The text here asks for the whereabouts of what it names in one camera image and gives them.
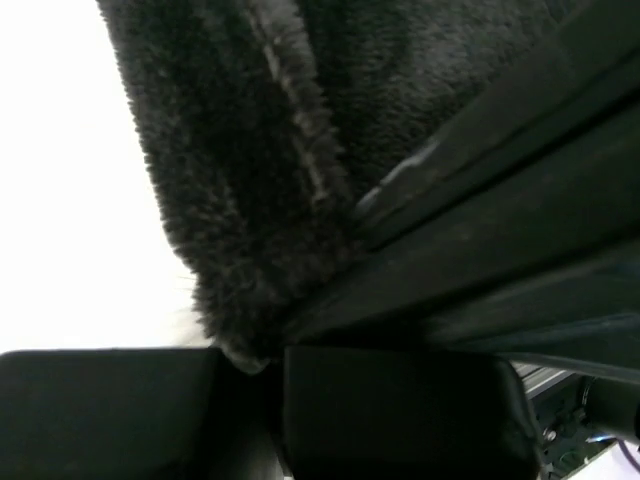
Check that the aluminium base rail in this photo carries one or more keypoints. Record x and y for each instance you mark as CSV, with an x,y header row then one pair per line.
x,y
590,426

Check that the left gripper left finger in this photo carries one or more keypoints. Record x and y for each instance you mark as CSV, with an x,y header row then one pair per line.
x,y
131,414

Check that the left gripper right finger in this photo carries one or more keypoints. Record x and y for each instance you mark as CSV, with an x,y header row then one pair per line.
x,y
366,414

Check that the black beige patterned pillowcase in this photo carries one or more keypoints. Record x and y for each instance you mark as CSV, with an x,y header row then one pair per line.
x,y
396,174

